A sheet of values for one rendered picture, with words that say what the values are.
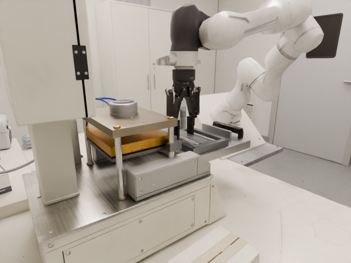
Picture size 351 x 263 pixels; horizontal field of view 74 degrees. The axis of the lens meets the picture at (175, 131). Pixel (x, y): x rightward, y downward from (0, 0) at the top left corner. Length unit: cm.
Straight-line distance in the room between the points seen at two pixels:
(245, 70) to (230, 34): 56
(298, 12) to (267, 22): 16
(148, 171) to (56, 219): 22
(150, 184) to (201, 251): 19
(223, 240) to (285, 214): 35
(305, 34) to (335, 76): 255
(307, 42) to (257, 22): 29
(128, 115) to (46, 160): 23
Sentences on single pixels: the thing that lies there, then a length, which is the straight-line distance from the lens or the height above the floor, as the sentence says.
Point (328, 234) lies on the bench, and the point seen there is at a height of 75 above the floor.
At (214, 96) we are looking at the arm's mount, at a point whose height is 104.
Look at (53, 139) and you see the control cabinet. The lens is 59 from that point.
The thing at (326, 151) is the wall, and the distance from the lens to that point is 370.
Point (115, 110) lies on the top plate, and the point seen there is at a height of 113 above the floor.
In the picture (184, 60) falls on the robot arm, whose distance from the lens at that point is 74.
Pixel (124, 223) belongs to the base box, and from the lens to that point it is 60.
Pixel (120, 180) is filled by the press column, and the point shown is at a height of 98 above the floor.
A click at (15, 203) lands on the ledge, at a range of 100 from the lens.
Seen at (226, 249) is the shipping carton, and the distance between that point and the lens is 62.
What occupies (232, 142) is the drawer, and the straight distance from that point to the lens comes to 89.
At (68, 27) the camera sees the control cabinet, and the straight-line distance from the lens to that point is 47.
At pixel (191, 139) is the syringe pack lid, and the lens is 79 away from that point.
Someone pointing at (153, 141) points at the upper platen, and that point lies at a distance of 63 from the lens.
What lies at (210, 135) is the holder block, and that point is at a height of 99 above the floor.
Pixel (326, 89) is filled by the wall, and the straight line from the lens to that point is 358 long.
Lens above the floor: 125
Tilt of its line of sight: 17 degrees down
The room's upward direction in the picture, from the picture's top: straight up
